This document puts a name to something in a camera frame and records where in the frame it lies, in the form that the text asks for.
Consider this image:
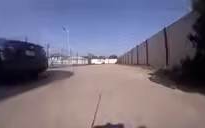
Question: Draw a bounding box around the row of white buildings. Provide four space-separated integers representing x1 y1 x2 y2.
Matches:
48 55 118 66

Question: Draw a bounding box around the sandy dirt road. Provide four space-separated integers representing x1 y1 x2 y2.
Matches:
0 63 205 128

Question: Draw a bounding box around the street lamp pole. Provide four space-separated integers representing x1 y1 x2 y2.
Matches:
61 25 71 58

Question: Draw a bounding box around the robot's own part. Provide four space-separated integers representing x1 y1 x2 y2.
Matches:
92 122 125 128

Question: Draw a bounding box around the dark parked car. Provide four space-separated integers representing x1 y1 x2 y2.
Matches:
0 38 50 84

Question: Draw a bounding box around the dark bush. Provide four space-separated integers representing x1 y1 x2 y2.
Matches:
178 0 205 88

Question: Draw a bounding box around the long panelled wall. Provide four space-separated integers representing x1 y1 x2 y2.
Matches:
116 9 201 70

